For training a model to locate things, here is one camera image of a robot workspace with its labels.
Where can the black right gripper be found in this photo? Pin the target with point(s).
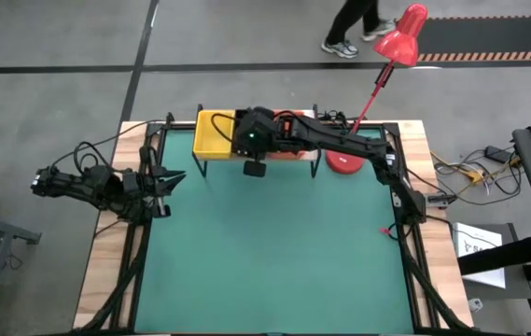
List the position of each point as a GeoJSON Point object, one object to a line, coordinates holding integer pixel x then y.
{"type": "Point", "coordinates": [258, 135]}

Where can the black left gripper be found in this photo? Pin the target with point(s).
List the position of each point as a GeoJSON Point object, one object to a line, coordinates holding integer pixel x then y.
{"type": "Point", "coordinates": [141, 186]}

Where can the orange plastic basket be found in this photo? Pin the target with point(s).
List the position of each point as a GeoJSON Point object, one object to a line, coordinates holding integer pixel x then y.
{"type": "Point", "coordinates": [285, 128]}

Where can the yellow plastic basket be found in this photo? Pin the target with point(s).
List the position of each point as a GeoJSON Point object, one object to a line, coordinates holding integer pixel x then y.
{"type": "Point", "coordinates": [202, 135]}

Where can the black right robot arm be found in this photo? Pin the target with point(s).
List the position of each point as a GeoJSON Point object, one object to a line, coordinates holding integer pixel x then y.
{"type": "Point", "coordinates": [339, 137]}

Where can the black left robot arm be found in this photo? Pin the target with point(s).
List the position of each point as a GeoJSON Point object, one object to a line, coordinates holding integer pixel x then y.
{"type": "Point", "coordinates": [83, 186]}

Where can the person's shoe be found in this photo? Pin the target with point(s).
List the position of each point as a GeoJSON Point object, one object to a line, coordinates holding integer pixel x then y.
{"type": "Point", "coordinates": [379, 29]}
{"type": "Point", "coordinates": [339, 49]}

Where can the person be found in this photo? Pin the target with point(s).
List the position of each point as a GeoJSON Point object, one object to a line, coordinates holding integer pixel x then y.
{"type": "Point", "coordinates": [346, 21]}

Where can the red desk lamp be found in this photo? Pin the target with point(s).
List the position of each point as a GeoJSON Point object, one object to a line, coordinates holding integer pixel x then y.
{"type": "Point", "coordinates": [400, 42]}

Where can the black device on table edge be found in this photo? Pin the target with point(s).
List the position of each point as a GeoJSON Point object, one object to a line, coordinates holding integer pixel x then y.
{"type": "Point", "coordinates": [440, 200]}

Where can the white printed box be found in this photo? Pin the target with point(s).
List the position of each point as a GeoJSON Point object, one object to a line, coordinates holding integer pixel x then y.
{"type": "Point", "coordinates": [472, 238]}

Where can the black power adapter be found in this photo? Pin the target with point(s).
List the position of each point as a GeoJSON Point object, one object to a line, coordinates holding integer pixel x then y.
{"type": "Point", "coordinates": [496, 154]}

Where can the hazard striped floor mat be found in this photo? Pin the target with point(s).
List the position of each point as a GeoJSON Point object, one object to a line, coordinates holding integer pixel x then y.
{"type": "Point", "coordinates": [489, 37]}

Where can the small white item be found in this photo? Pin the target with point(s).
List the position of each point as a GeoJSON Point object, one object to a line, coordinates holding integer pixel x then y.
{"type": "Point", "coordinates": [475, 305]}

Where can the wooden shelf with black frame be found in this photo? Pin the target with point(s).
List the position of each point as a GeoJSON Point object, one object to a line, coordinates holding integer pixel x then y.
{"type": "Point", "coordinates": [293, 158]}

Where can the black table frame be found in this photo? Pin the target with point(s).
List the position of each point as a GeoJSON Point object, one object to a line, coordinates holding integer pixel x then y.
{"type": "Point", "coordinates": [135, 280]}

